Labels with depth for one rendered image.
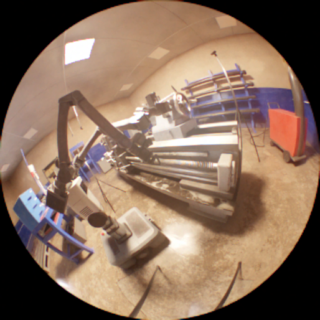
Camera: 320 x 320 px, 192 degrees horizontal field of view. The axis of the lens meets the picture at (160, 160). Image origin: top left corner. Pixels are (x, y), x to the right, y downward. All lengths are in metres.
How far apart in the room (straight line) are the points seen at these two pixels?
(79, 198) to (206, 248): 1.09
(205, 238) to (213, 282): 0.50
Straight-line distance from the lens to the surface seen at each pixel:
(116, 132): 0.50
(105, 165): 4.29
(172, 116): 0.78
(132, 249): 0.98
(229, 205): 0.75
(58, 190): 0.56
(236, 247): 1.08
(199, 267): 1.04
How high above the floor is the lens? 1.04
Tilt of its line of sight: 23 degrees down
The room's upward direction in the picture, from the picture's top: 24 degrees counter-clockwise
